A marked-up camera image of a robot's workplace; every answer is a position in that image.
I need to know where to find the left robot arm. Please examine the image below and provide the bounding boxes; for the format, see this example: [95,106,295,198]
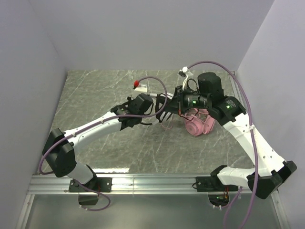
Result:
[42,93,153,186]

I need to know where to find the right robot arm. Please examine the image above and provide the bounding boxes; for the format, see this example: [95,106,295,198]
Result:
[166,72,297,199]

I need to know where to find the pink headphones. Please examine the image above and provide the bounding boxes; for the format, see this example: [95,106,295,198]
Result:
[183,108,215,136]

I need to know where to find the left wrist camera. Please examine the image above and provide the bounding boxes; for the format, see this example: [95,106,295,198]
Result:
[133,80,148,94]

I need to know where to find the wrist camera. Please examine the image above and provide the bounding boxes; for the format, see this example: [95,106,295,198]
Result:
[178,66,193,90]
[133,80,148,94]

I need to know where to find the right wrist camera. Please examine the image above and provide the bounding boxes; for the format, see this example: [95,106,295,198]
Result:
[178,66,193,90]

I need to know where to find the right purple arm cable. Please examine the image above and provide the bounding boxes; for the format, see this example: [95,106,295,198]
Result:
[188,60,260,228]

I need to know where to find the aluminium front rail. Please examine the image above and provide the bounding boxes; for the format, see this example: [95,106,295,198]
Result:
[28,173,279,195]

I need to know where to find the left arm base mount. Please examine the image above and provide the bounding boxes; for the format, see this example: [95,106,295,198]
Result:
[68,177,112,207]

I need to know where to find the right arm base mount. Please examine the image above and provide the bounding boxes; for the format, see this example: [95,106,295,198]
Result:
[192,177,239,209]

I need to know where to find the aluminium left side rail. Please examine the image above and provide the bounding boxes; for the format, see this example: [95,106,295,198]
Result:
[15,194,35,229]

